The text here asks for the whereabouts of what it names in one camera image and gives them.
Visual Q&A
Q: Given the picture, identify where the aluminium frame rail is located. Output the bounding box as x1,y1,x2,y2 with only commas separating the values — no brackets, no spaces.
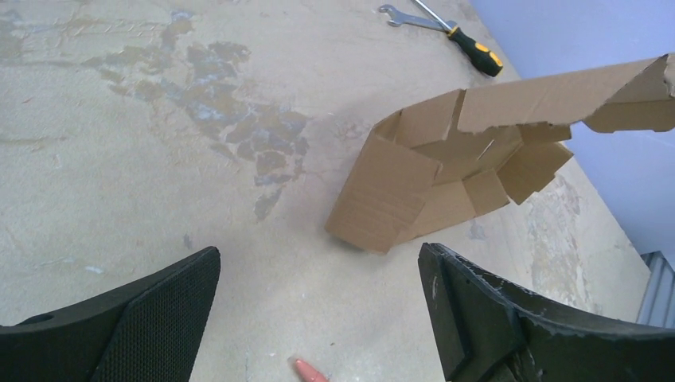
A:
637,251,674,329

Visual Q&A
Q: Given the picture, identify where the brown cardboard box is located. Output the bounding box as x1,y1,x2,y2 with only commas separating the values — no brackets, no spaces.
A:
325,54,674,253

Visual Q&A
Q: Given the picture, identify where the silver wrench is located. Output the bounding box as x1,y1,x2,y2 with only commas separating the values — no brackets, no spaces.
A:
377,4,446,32

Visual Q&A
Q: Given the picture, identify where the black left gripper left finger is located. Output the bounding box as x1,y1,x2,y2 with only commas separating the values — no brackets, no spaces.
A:
1,247,220,381

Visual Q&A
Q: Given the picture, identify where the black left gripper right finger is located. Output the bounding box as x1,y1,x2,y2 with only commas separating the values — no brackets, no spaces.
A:
418,243,674,381

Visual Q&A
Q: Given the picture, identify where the yellow black screwdriver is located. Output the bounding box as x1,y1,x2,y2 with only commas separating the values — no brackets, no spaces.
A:
413,0,503,77

